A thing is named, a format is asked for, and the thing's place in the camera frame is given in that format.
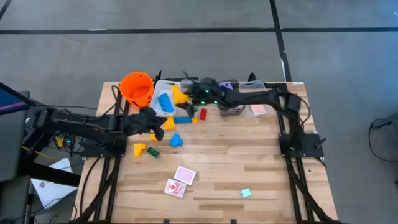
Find yellow L-shaped toy block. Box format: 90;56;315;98
133;142;147;157

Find orange plastic bucket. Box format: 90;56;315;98
119;72;155;109

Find red white playing card box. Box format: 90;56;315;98
250;104;267;116
173;165;197;187

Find dark grey plastic bin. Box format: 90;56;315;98
217;80;245;118

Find pink foam dice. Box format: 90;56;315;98
223;104;244;116

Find white plastic bin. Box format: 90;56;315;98
150;79;184;118

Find black aluminium frame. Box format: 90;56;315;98
73;81;131;224
257;81;341;224

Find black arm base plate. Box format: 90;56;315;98
279;133;325;159
81;133;128;159

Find card box with heart print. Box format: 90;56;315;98
164;178;187;198

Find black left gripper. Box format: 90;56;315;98
123;106;168;142

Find clear plastic bin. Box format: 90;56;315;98
180;78;218;108
238;79;269;119

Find monitor with blue screen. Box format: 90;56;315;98
0;81;37;116

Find dark grey cabinet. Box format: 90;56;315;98
0;90;32;183

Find dark green studded brick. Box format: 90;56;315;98
146;146;160;159

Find black floor beam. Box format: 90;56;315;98
17;160;82;188

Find blue clover-shaped toy block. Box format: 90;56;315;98
169;133;184;148

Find white paper sheet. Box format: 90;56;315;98
30;157;78;210

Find long blue studded block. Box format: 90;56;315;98
157;92;175;113

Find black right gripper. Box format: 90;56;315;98
184;77;225;118

